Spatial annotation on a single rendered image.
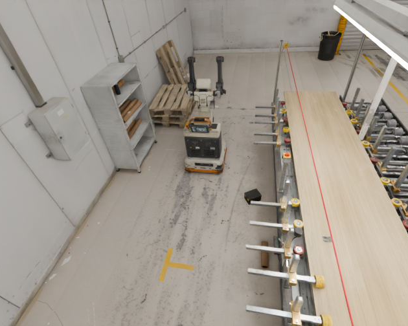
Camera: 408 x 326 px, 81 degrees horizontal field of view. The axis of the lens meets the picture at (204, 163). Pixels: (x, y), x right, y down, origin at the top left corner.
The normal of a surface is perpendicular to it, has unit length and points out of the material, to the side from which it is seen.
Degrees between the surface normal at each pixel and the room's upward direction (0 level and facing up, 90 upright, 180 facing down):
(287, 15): 90
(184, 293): 0
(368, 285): 0
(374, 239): 0
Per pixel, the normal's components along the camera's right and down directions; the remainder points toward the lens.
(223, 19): -0.18, 0.66
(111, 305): -0.08, -0.75
